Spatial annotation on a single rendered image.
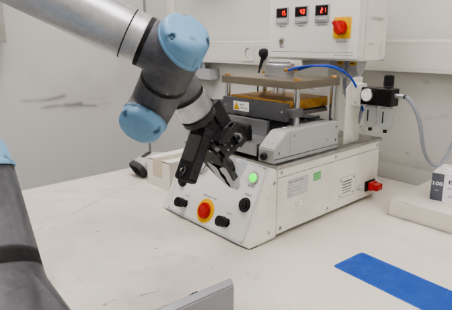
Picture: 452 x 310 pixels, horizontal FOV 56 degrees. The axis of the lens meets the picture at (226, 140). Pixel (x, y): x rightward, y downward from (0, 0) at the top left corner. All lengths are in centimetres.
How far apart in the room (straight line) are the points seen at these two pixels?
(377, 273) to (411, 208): 31
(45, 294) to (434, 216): 97
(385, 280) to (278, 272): 21
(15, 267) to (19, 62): 197
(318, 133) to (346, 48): 26
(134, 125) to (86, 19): 18
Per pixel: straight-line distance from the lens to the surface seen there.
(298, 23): 131
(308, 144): 105
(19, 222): 41
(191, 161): 84
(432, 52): 142
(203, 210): 107
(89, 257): 99
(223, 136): 86
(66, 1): 63
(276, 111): 106
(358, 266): 95
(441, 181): 125
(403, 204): 121
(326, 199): 115
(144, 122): 68
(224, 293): 34
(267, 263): 93
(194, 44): 60
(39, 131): 237
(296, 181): 103
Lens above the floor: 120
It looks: 13 degrees down
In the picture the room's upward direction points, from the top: straight up
